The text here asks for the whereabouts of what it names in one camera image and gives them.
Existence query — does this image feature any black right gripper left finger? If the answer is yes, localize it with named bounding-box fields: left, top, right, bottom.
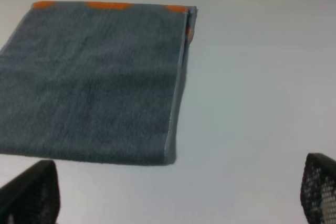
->
left=1, top=160, right=60, bottom=223

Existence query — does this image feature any grey towel with orange dots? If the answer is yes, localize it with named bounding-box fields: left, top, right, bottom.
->
left=1, top=1, right=197, bottom=166

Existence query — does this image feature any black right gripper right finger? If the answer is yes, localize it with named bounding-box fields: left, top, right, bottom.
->
left=300, top=153, right=335, bottom=223

